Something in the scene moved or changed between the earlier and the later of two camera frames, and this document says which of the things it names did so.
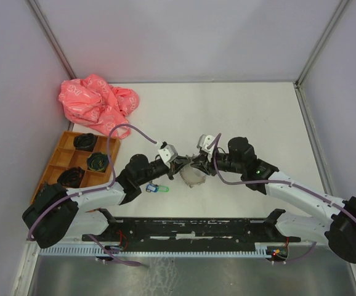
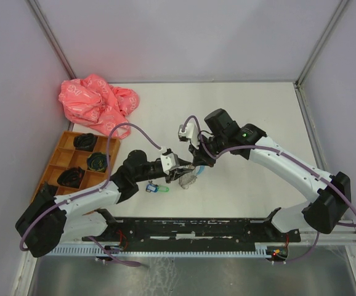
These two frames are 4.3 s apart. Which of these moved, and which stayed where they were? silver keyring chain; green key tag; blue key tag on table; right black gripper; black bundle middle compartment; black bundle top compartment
Moved: silver keyring chain; right black gripper
Stayed: green key tag; black bundle top compartment; black bundle middle compartment; blue key tag on table
